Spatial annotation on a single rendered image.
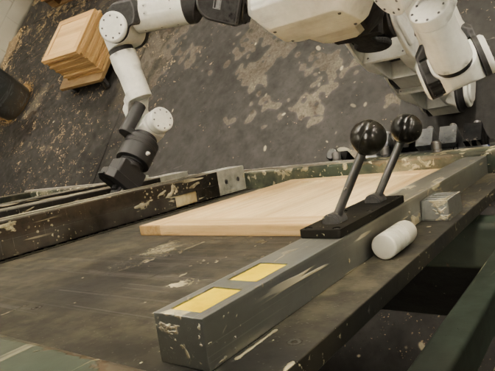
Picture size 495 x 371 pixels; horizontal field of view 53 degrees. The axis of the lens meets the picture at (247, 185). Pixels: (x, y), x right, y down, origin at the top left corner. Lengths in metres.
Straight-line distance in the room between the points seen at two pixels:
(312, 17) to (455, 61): 0.33
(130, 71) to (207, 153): 1.77
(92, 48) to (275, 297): 3.92
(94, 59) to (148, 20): 2.94
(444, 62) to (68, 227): 0.78
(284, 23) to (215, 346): 0.89
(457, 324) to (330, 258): 0.14
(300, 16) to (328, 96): 1.64
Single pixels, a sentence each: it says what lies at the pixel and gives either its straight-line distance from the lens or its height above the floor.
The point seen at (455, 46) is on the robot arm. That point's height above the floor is 1.24.
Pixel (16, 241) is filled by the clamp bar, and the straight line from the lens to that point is 1.03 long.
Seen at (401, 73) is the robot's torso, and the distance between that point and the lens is 1.71.
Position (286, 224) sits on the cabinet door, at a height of 1.36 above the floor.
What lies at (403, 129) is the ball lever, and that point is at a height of 1.45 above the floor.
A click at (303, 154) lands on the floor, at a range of 2.64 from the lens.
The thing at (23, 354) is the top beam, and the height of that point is 1.85.
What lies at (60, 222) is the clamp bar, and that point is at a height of 1.42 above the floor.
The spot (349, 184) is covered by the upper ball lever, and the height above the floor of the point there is 1.51.
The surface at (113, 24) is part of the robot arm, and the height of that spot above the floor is 1.43.
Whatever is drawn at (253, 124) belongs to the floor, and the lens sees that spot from 2.95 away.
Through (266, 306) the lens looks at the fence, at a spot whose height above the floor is 1.61.
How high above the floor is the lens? 1.95
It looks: 45 degrees down
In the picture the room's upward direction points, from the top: 54 degrees counter-clockwise
